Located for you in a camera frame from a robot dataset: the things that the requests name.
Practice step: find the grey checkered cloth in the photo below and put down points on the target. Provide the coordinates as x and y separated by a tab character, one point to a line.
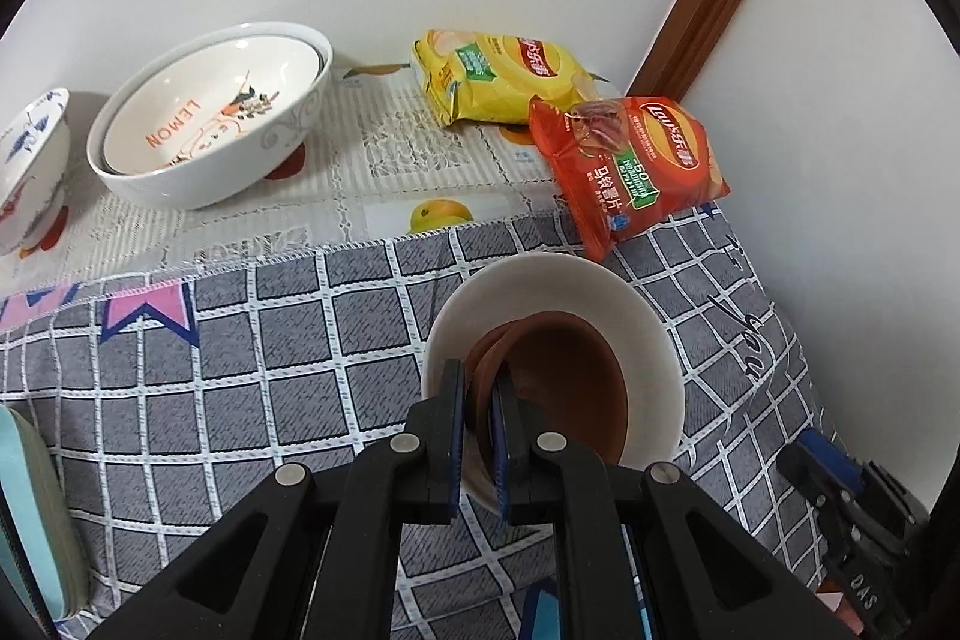
262	347

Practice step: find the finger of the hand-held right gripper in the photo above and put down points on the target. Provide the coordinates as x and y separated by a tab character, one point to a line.
829	467

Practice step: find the red chip bag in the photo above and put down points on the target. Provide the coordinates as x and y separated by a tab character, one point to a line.
630	160

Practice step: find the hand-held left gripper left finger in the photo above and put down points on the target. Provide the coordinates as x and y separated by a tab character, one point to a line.
454	437

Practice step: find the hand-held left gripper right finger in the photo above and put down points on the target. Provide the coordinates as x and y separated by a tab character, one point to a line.
504	452

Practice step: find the white bowl with orange print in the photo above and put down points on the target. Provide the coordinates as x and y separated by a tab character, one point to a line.
225	85

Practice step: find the yellow chip bag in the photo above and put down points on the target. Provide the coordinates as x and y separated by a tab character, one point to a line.
502	78

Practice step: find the plain white bowl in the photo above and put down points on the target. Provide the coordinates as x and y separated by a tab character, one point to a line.
540	287

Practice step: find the large white bowl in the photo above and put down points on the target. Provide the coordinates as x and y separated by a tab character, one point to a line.
225	175

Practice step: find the blue square plate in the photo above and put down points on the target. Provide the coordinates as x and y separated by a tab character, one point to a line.
37	505

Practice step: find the blue patterned white bowl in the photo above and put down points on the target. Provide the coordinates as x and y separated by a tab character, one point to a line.
30	160

